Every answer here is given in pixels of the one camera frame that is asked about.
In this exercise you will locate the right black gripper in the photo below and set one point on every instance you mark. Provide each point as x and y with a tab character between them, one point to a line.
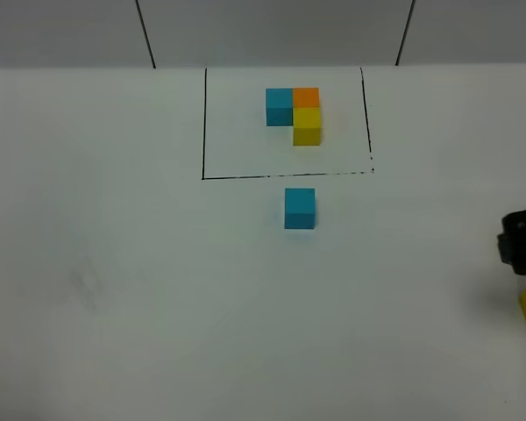
512	241

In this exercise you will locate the yellow template cube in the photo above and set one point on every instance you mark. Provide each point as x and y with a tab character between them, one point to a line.
307	127

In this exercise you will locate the orange template cube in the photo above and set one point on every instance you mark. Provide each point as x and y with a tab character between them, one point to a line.
306	97

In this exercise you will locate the blue template cube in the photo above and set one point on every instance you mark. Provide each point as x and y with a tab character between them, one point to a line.
279	107

